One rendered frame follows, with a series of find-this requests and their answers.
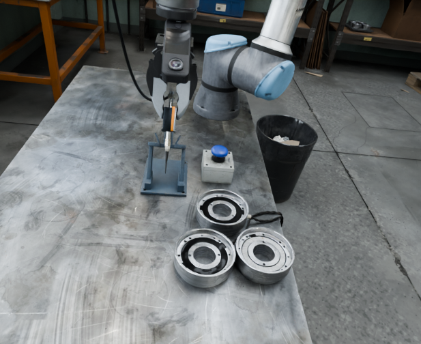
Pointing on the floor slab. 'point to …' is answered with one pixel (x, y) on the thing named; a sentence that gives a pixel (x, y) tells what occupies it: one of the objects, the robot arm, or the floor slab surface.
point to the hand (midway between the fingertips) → (170, 115)
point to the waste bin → (284, 151)
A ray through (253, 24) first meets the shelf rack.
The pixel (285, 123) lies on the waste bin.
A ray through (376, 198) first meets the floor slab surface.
